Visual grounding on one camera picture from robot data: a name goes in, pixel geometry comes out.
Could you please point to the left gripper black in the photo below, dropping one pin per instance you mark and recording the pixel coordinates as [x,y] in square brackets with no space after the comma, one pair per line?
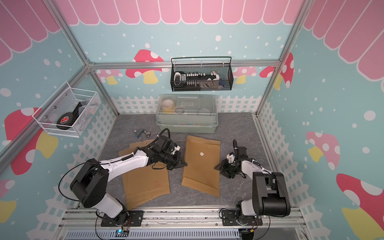
[176,163]

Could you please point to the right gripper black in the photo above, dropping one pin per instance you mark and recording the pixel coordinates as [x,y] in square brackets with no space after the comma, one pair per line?
[224,163]

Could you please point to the brown file bag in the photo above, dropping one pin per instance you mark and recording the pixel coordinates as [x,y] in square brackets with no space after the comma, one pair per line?
[133,146]
[202,156]
[145,184]

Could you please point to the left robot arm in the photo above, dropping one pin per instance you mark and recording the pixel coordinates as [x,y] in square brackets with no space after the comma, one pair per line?
[90,184]

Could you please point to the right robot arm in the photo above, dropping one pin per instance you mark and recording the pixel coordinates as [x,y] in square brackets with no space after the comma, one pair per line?
[269,191]

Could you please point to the small metal parts cluster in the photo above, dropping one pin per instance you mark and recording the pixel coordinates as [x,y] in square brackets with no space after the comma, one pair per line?
[140,132]

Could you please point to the clear plastic storage box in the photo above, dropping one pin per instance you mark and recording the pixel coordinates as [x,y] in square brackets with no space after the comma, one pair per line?
[192,114]

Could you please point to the yellow tape roll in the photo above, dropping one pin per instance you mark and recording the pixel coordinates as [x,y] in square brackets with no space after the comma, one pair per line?
[167,106]

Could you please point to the black power strip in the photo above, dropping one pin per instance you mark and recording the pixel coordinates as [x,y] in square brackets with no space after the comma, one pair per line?
[195,81]

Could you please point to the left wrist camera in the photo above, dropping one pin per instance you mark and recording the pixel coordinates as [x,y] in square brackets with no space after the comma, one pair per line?
[176,149]

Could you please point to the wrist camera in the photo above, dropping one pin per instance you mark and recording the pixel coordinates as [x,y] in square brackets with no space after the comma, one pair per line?
[176,149]
[231,158]

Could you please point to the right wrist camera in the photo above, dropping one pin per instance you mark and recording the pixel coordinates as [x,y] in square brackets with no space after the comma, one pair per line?
[231,158]

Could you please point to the black wire mesh basket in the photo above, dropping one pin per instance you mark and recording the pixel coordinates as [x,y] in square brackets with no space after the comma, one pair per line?
[221,66]

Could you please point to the white wire mesh basket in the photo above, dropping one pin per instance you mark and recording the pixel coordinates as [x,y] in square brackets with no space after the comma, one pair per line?
[65,100]

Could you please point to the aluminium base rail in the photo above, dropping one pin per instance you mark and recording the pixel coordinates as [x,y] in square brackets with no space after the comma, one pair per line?
[182,223]

